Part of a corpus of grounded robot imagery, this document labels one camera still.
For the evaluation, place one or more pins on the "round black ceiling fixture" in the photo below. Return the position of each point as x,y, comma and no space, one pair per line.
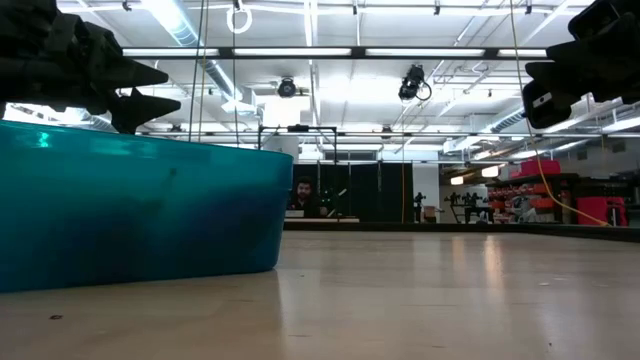
287,88

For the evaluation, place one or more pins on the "silver ceiling duct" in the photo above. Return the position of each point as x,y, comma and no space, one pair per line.
190,35

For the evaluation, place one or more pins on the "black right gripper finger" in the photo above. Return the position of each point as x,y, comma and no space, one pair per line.
565,77
547,106

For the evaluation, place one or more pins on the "black table edge rail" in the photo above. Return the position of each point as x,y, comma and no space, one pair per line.
450,229

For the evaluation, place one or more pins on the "red storage bin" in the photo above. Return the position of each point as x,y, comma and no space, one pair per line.
600,210

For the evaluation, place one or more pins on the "shelf with red bins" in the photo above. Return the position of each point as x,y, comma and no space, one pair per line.
530,192

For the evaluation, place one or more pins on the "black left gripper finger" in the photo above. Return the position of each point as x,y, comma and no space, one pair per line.
140,74
140,111

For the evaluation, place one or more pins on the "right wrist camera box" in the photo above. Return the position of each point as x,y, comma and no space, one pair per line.
595,20

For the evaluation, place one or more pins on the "person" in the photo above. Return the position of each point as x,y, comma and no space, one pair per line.
305,197

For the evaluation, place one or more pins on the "black partition curtain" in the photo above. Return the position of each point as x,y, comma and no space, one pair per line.
370,192

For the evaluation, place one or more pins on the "blue plastic tupperware container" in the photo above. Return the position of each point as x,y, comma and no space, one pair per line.
140,210

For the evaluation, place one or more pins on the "overhead frame light bar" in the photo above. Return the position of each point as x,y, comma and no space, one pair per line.
350,52

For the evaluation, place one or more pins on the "black overhead camera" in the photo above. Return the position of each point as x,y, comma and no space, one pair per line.
412,82

